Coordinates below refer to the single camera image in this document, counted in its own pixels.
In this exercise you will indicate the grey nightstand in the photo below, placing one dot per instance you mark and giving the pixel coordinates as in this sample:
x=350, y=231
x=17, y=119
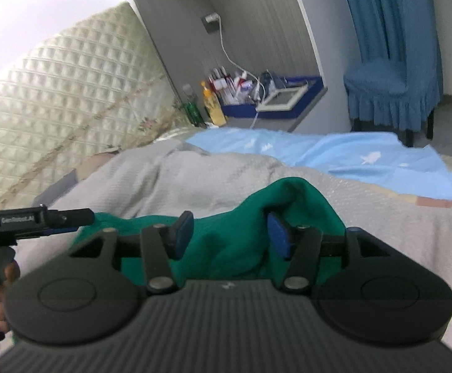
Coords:
x=301, y=122

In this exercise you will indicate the white charger plug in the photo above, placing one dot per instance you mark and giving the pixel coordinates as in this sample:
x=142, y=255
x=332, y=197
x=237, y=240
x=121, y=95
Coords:
x=211, y=18

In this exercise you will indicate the grey blanket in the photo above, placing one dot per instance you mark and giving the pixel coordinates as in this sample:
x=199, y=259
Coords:
x=194, y=178

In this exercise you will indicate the light blue bed sheet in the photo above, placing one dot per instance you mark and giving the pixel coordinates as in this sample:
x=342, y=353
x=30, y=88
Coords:
x=326, y=155

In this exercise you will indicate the white framed tablet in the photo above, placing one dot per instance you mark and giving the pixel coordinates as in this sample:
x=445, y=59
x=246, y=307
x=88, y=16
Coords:
x=266, y=105

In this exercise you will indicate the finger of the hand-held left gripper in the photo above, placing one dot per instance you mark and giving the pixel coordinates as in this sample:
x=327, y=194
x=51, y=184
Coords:
x=74, y=216

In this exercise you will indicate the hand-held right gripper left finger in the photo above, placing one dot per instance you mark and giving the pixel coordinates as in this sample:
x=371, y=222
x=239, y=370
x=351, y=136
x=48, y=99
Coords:
x=180, y=234

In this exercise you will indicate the blue tray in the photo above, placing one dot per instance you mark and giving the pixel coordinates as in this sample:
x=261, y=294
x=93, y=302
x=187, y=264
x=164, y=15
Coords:
x=311, y=85

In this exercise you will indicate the blue curtain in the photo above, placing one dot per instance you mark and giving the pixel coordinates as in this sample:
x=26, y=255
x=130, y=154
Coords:
x=385, y=7

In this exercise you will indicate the green bottle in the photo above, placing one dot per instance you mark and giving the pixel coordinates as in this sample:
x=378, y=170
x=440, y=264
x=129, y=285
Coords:
x=193, y=114

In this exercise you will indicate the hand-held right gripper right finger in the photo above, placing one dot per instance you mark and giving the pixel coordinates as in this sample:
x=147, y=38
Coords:
x=278, y=237

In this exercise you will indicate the cluster of cosmetic bottles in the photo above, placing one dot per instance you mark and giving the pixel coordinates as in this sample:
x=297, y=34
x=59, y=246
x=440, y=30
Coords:
x=229, y=85

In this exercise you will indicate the green hoodie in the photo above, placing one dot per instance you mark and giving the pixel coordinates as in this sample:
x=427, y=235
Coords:
x=229, y=248

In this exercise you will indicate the yellow bottle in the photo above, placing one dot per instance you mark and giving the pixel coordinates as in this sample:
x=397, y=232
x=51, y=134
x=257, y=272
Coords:
x=208, y=99

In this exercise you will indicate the cream quilted headboard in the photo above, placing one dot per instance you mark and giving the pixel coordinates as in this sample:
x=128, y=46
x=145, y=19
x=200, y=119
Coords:
x=74, y=97

